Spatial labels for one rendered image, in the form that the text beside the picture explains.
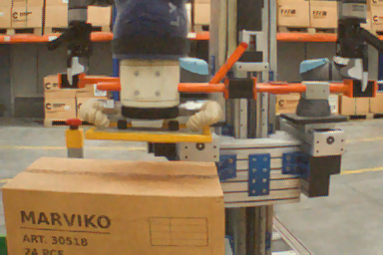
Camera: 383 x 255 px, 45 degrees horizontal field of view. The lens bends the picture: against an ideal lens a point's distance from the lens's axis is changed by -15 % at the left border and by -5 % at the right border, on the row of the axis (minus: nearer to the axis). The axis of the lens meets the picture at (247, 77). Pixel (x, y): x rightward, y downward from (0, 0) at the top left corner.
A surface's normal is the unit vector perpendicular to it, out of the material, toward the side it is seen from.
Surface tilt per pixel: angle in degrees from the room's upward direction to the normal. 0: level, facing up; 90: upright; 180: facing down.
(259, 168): 90
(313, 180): 90
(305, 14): 89
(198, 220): 90
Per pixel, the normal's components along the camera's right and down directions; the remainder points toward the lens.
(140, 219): 0.11, 0.05
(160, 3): 0.56, -0.17
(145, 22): -0.07, 0.23
